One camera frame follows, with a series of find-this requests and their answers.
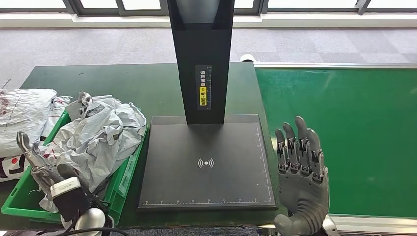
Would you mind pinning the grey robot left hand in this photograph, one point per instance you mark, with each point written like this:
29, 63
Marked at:
40, 163

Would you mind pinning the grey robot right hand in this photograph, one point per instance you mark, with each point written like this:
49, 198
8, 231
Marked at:
303, 195

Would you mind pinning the plain grey plastic parcel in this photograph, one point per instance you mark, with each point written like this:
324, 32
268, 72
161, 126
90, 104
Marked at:
73, 111

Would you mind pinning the white parcel red black print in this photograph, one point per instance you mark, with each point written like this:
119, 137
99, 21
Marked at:
101, 143

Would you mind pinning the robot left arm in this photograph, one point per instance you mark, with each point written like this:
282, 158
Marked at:
89, 220

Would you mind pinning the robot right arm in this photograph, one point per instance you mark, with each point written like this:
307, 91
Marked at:
329, 226

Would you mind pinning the crumpled grey parcel bag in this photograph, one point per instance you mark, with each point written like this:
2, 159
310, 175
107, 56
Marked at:
19, 120

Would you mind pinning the green conveyor belt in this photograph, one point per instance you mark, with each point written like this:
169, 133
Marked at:
358, 130

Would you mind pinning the black inbound scanner machine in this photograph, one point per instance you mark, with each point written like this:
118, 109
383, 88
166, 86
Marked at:
202, 182

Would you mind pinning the white bag red black logo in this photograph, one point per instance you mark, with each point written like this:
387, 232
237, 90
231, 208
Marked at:
57, 109

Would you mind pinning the green plastic crate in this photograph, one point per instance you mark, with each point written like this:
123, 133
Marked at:
128, 176

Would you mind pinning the black yellow label sticker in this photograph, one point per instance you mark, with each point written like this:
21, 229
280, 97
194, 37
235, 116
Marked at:
202, 96

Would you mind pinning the white window sill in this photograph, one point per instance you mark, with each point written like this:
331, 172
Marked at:
293, 19

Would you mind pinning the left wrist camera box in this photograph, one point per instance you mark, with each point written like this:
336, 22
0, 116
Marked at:
70, 198

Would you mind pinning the dark window frame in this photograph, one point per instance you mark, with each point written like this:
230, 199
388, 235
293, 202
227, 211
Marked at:
75, 8

